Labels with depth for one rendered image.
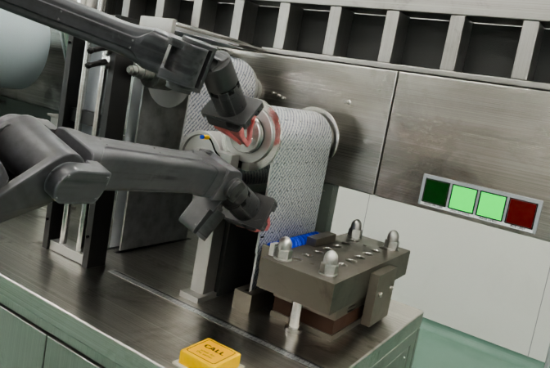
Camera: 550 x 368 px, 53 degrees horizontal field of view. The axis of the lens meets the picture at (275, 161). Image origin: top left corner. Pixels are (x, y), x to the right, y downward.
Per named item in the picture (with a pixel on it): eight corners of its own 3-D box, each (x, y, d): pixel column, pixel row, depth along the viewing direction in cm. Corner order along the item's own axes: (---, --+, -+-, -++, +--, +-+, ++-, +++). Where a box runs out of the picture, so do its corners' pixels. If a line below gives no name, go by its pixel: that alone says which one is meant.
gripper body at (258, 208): (264, 233, 102) (248, 217, 96) (222, 218, 108) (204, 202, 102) (279, 203, 104) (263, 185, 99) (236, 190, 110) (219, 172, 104)
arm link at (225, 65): (209, 71, 89) (235, 52, 91) (185, 57, 93) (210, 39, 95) (221, 103, 94) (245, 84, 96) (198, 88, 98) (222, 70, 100)
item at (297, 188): (254, 253, 111) (270, 163, 109) (311, 238, 131) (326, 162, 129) (256, 253, 111) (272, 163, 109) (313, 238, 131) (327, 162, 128)
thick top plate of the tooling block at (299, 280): (255, 286, 106) (261, 256, 105) (345, 254, 140) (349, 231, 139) (328, 316, 98) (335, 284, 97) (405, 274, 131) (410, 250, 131)
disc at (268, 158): (214, 160, 116) (228, 91, 114) (216, 160, 116) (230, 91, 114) (272, 179, 108) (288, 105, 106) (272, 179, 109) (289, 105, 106)
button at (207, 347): (178, 363, 86) (179, 349, 86) (206, 350, 92) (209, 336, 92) (211, 382, 83) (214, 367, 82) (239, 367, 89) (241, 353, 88)
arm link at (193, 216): (241, 179, 88) (202, 150, 91) (195, 235, 87) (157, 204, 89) (256, 199, 99) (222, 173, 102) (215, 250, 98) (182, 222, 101)
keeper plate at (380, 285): (360, 324, 112) (371, 272, 111) (379, 311, 121) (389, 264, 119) (371, 328, 111) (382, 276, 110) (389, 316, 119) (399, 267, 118)
